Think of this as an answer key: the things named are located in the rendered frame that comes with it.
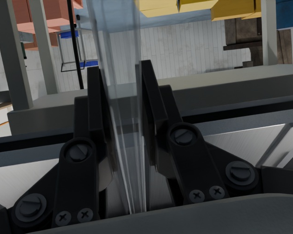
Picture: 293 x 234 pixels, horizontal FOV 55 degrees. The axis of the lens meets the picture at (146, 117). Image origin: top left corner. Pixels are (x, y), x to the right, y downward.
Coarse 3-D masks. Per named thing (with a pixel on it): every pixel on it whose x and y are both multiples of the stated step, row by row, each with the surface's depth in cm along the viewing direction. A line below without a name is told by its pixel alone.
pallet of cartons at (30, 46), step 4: (52, 32) 625; (52, 36) 623; (56, 36) 648; (36, 40) 604; (52, 40) 621; (56, 40) 645; (24, 44) 606; (28, 44) 606; (32, 44) 606; (36, 44) 606; (52, 44) 619; (56, 44) 643; (28, 48) 608; (32, 48) 620; (36, 48) 633
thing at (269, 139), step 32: (288, 96) 24; (64, 128) 22; (224, 128) 17; (256, 128) 17; (288, 128) 17; (0, 160) 16; (32, 160) 16; (256, 160) 21; (288, 160) 22; (0, 192) 19; (160, 192) 24
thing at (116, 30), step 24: (96, 0) 7; (120, 0) 7; (96, 24) 8; (120, 24) 8; (96, 48) 9; (120, 48) 9; (120, 72) 10; (120, 96) 11; (120, 120) 12; (120, 144) 14; (120, 168) 16; (144, 168) 16; (144, 192) 20
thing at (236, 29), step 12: (228, 24) 591; (240, 24) 554; (252, 24) 555; (228, 36) 601; (240, 36) 559; (252, 36) 560; (288, 36) 563; (228, 48) 601; (240, 48) 555; (252, 48) 613; (288, 48) 567; (252, 60) 627; (288, 60) 572
